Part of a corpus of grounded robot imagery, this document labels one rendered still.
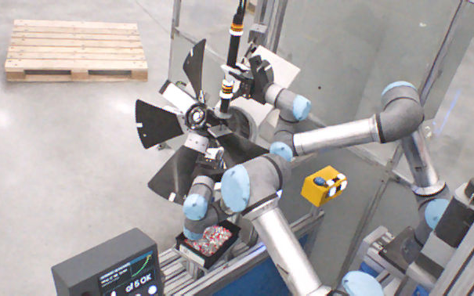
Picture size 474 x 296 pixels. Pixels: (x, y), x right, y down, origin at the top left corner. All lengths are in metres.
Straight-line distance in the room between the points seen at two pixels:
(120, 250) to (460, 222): 0.91
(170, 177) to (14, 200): 1.62
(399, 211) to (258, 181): 1.22
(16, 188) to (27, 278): 0.75
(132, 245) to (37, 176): 2.22
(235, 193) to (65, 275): 0.48
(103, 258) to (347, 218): 1.56
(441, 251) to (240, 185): 0.60
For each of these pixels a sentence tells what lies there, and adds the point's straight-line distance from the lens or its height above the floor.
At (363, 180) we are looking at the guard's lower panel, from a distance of 2.44.
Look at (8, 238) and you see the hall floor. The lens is 3.15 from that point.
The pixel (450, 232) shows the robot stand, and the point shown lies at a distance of 1.43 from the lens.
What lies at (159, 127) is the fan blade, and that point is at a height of 1.07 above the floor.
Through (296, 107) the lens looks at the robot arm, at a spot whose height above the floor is 1.47.
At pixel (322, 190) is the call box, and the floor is 1.07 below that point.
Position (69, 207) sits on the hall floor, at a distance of 3.27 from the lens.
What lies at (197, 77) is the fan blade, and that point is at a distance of 2.04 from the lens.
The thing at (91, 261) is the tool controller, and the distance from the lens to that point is 1.34.
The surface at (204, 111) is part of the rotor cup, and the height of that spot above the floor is 1.24.
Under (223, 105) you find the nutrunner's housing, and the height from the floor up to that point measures 1.32.
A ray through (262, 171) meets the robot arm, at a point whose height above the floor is 1.47.
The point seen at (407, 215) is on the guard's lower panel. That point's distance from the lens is 2.38.
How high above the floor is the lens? 2.27
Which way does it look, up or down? 36 degrees down
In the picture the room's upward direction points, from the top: 11 degrees clockwise
